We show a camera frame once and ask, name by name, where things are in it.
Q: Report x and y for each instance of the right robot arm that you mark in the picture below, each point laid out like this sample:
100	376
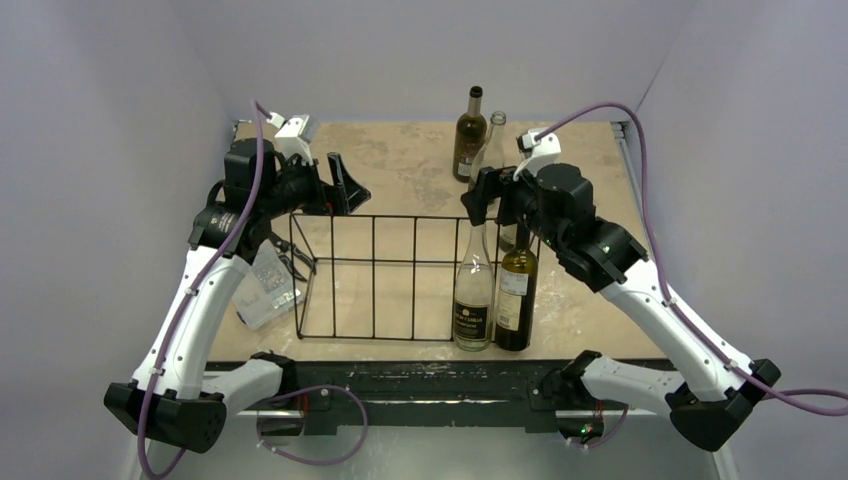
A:
711	390

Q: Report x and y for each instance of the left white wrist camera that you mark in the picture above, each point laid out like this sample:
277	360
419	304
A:
294	136

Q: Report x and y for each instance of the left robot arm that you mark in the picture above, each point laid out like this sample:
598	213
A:
167	399

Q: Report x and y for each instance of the clear bottle black label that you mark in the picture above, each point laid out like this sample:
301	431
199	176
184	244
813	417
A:
473	296

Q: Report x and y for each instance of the green bottle white label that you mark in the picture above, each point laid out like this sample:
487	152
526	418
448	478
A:
507	237

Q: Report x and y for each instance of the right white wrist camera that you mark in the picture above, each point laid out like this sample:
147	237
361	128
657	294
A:
539	148

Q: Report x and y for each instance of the black table front rail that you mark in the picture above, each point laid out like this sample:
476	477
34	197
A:
525	394

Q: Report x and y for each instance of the black wire wine rack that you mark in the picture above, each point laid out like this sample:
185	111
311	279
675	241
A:
380	277

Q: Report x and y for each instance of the dark bottle silver neck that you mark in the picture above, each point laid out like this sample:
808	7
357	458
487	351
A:
470	132

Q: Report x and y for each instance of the clear tall bottle dark label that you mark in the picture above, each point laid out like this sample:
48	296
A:
491	154

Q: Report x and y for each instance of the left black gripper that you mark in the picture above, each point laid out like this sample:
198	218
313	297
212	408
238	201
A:
341	197

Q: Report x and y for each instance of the black pruning shears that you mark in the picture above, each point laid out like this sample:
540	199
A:
288	253

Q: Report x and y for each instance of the dark green wine bottle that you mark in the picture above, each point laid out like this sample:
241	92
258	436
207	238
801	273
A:
516	296

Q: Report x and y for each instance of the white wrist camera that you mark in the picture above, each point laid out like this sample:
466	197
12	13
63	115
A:
539	148
294	136

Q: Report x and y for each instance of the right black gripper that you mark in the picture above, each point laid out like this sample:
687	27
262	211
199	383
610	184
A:
499	196

